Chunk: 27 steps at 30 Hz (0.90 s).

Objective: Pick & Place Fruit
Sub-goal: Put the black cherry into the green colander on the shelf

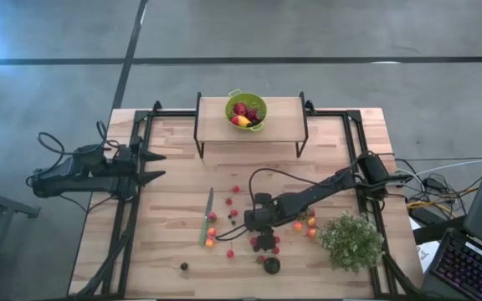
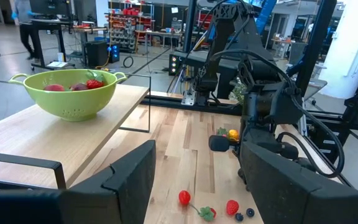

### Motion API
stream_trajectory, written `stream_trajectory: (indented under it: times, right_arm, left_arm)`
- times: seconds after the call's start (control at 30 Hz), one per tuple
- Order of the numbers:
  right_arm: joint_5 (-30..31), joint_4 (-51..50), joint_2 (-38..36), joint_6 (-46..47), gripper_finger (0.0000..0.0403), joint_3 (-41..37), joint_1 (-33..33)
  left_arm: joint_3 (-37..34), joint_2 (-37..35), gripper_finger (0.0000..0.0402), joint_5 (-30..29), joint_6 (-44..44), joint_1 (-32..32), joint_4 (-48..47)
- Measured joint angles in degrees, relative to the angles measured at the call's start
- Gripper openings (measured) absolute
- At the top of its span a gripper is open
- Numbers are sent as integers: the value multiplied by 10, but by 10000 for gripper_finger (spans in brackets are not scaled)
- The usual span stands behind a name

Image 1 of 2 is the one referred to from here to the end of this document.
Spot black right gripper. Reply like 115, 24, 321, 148
243, 192, 285, 253

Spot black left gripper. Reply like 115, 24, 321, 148
112, 134, 167, 200

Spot dark toy avocado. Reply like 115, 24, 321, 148
263, 256, 282, 276

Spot potted plant white flowers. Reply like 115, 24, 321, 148
317, 211, 387, 275

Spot wooden riser shelf black legs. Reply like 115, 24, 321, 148
193, 90, 310, 160

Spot green colander bowl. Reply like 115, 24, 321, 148
224, 89, 268, 133

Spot black power brick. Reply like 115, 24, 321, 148
410, 207, 439, 227

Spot white paper sheet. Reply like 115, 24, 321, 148
416, 240, 441, 273

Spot black power adapter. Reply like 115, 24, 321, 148
423, 177, 445, 191

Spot backlit black keyboard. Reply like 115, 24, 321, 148
419, 228, 482, 301

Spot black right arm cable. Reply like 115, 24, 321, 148
214, 167, 376, 242

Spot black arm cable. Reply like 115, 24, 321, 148
25, 120, 121, 187
214, 167, 376, 242

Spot knife with green handle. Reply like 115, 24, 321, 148
199, 186, 215, 248

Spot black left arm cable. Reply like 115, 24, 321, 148
25, 120, 121, 187

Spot yellow cable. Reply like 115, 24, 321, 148
406, 186, 480, 211

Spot white cable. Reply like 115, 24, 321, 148
395, 158, 482, 179

